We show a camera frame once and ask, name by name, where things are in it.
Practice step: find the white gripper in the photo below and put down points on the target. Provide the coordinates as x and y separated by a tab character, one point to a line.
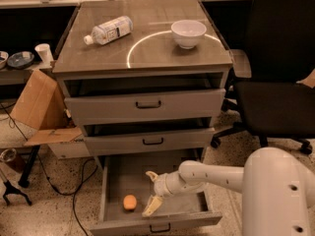
161	184

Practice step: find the orange fruit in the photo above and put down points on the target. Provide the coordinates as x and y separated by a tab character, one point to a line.
129	202

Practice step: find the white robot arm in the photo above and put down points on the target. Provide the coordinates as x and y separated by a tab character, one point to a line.
277	190

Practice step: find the grey bottom drawer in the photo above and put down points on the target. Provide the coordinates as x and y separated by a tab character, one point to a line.
125	174

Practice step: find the grey drawer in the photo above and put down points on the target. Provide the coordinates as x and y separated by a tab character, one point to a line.
150	136
123	100
125	174

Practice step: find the grey middle drawer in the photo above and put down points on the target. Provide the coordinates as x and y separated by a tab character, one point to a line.
150	136

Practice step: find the grey top drawer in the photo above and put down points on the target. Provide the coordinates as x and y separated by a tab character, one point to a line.
123	100

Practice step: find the grey drawer cabinet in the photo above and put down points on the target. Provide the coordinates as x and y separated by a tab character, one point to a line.
149	50

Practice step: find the black table leg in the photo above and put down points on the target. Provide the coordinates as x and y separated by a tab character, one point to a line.
24	180

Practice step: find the brown cardboard box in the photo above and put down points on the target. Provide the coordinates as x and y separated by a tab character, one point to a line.
41	106

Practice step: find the black tripod stand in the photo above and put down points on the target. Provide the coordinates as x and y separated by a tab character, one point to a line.
11	190

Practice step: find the black office chair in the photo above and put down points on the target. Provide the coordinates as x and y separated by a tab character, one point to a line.
269	79

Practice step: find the white ceramic bowl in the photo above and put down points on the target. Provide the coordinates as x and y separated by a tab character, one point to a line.
188	33

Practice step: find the white plastic bottle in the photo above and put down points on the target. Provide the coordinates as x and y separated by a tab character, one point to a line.
109	31

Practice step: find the white paper cup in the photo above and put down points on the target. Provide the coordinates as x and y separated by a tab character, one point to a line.
44	52

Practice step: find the low grey side shelf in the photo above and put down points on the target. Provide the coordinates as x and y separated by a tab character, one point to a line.
10	76

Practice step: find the dark blue plate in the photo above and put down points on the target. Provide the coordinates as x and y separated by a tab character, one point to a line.
20	60

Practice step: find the white bowl at left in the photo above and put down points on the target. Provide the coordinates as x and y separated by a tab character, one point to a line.
3	59

